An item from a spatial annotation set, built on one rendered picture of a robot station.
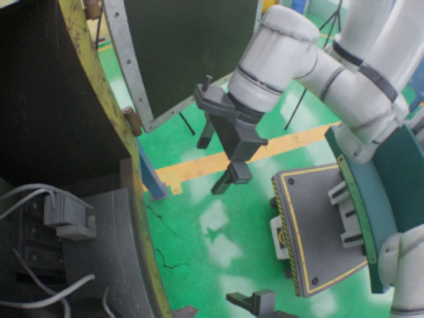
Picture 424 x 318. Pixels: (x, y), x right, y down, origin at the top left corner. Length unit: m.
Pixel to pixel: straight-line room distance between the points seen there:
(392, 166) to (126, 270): 0.86
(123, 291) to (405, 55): 0.66
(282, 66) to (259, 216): 1.05
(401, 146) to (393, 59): 0.45
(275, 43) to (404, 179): 0.63
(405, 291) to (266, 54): 0.38
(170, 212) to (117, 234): 0.80
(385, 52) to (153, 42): 0.50
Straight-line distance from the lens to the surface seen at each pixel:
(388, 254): 0.66
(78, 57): 0.34
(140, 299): 0.41
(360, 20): 0.57
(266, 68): 0.25
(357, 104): 0.32
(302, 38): 0.26
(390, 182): 0.77
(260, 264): 1.18
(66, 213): 0.42
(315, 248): 0.97
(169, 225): 1.17
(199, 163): 1.30
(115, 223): 0.43
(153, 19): 0.49
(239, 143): 0.28
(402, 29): 0.36
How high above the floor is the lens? 1.13
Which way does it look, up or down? 59 degrees down
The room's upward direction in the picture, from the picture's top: 3 degrees clockwise
